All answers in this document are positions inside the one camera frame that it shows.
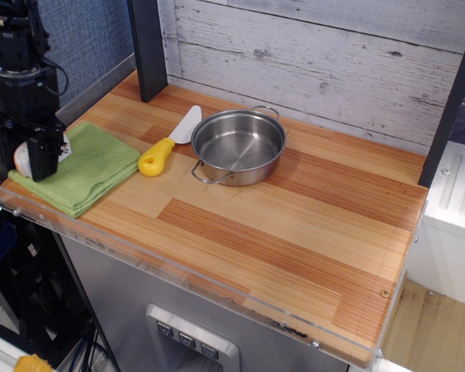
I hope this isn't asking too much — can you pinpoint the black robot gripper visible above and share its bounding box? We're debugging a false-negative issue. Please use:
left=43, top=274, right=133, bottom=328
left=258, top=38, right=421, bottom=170
left=0, top=64, right=66, bottom=181

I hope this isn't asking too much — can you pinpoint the white toy sushi piece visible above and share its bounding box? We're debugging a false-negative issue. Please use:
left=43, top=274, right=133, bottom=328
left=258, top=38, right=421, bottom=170
left=13, top=134, right=72, bottom=178

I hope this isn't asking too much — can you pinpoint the round metal pot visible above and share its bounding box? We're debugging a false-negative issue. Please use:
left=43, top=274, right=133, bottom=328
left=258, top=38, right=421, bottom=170
left=191, top=105, right=287, bottom=187

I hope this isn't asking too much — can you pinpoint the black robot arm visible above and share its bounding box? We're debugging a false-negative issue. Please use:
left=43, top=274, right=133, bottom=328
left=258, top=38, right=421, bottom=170
left=0, top=1, right=69, bottom=181

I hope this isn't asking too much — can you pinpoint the folded green cloth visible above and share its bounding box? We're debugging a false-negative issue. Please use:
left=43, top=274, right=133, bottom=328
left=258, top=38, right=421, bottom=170
left=9, top=122, right=140, bottom=218

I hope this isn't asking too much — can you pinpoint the clear acrylic table guard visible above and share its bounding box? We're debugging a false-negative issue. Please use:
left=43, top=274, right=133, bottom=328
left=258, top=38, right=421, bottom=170
left=0, top=53, right=428, bottom=368

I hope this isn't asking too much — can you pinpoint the blue fabric partition panel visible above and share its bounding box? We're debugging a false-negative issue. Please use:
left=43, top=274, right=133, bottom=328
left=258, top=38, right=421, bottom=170
left=38, top=0, right=133, bottom=105

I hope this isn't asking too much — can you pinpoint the yellow object at bottom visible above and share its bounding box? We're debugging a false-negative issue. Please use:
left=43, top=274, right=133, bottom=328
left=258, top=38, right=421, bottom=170
left=12, top=354, right=53, bottom=372

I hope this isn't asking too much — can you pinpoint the stainless toy fridge cabinet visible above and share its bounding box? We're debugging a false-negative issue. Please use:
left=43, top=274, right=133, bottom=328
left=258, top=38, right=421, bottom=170
left=63, top=238, right=349, bottom=371

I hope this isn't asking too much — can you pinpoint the silver dispenser button panel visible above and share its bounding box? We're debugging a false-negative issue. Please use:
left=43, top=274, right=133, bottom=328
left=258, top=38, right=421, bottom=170
left=146, top=304, right=241, bottom=371

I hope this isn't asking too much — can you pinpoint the white aluminium side block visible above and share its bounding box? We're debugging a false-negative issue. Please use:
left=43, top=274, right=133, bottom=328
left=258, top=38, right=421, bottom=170
left=405, top=142, right=465, bottom=304

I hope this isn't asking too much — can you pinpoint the yellow handled toy knife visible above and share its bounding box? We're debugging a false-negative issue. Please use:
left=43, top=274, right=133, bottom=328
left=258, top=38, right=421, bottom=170
left=137, top=105, right=202, bottom=177

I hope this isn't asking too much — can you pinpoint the dark left vertical post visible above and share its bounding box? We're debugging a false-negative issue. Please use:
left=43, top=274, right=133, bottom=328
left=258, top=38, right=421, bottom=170
left=127, top=0, right=168, bottom=102

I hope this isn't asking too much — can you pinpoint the dark vertical post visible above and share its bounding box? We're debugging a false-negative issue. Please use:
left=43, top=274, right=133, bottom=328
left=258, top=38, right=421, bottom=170
left=418, top=52, right=465, bottom=188
left=127, top=0, right=168, bottom=102

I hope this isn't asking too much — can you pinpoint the dark right vertical post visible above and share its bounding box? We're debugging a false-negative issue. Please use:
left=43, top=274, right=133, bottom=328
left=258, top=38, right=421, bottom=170
left=418, top=52, right=465, bottom=188

